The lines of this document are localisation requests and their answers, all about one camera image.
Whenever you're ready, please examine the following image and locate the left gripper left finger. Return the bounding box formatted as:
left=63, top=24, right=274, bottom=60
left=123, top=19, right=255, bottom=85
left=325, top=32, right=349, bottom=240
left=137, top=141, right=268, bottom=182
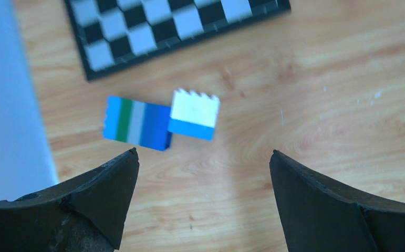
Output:
left=0, top=148, right=139, bottom=251

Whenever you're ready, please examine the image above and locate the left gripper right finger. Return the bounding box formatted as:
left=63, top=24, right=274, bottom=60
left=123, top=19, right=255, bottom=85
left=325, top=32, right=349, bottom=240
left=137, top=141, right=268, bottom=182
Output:
left=269, top=150, right=405, bottom=251

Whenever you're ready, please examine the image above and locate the black white chessboard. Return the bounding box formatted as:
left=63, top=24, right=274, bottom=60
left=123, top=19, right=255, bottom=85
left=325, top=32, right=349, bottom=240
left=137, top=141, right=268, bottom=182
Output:
left=65, top=0, right=291, bottom=81

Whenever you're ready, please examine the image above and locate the white blue toy block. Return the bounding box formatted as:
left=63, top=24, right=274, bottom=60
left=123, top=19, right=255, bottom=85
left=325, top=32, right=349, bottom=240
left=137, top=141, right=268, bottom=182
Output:
left=168, top=88, right=221, bottom=141

